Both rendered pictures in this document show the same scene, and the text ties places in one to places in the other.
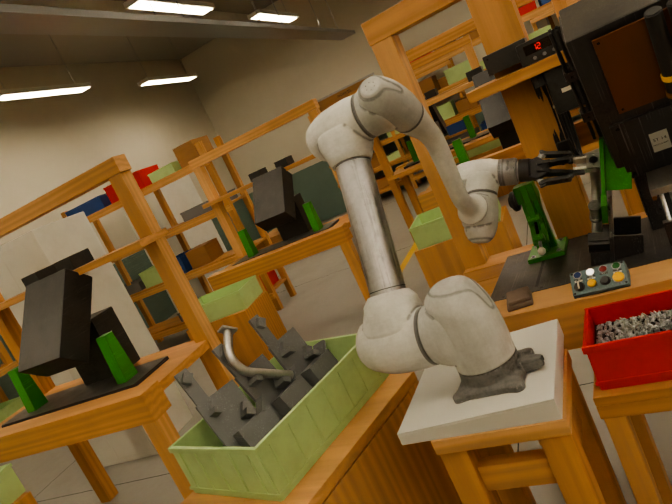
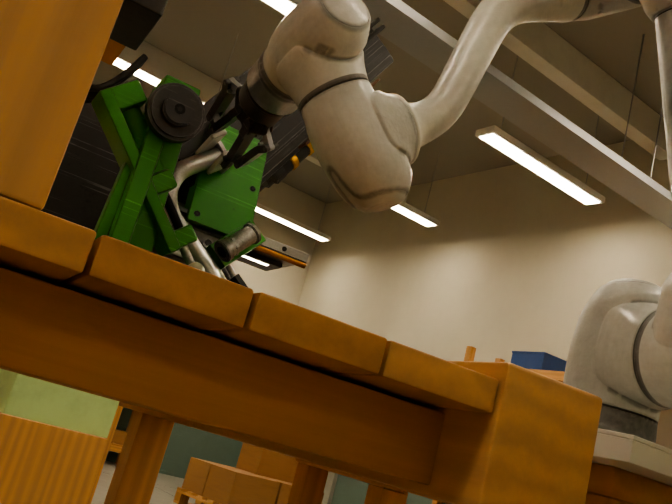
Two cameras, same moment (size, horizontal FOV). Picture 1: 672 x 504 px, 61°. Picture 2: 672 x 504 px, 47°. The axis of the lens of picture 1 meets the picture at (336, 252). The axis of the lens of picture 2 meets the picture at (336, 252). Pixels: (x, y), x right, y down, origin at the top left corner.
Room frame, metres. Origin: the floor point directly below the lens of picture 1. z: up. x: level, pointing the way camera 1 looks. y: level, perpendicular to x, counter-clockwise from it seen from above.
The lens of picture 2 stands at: (2.66, 0.04, 0.76)
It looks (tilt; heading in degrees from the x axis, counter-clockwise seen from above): 15 degrees up; 213
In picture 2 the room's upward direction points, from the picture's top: 15 degrees clockwise
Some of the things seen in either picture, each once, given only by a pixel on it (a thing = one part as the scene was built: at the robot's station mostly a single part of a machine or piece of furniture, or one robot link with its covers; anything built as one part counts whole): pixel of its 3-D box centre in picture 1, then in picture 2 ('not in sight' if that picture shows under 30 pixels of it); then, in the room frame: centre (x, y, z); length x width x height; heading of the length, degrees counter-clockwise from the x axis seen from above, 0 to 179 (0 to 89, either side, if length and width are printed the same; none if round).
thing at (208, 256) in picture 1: (173, 252); not in sight; (7.52, 1.92, 1.13); 2.48 x 0.54 x 2.27; 65
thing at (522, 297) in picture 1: (518, 298); not in sight; (1.68, -0.45, 0.91); 0.10 x 0.08 x 0.03; 159
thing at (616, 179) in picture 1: (613, 165); (222, 184); (1.68, -0.87, 1.17); 0.13 x 0.12 x 0.20; 59
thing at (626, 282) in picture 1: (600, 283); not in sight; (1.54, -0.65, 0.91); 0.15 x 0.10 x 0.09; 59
